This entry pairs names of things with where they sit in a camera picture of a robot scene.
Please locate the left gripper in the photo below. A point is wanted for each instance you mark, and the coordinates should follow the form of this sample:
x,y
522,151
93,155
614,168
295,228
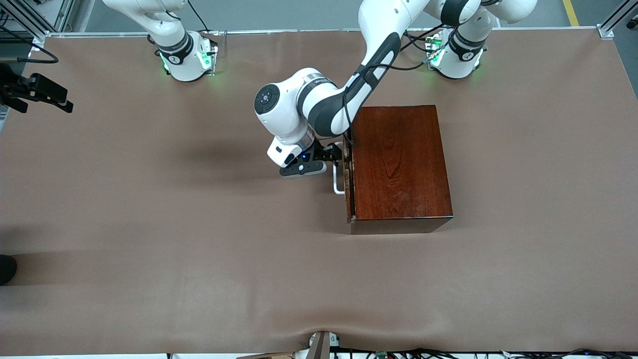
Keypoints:
x,y
324,151

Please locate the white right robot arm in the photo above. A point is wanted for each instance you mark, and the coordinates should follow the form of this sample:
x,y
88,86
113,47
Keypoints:
x,y
182,57

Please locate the dark brown wooden cabinet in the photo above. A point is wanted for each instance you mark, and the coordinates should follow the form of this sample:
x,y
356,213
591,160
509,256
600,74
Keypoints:
x,y
398,164

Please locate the black round object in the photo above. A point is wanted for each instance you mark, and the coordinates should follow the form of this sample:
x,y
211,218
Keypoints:
x,y
6,269

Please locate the brown table cover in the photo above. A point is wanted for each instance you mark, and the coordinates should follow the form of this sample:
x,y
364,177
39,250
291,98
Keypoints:
x,y
149,279

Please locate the cardboard piece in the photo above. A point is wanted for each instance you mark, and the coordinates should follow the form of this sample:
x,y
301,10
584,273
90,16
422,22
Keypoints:
x,y
269,356

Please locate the aluminium frame strut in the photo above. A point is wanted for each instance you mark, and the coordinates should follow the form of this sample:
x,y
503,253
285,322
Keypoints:
x,y
62,15
605,31

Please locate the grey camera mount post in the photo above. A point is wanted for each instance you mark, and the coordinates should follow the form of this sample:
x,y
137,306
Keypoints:
x,y
319,346

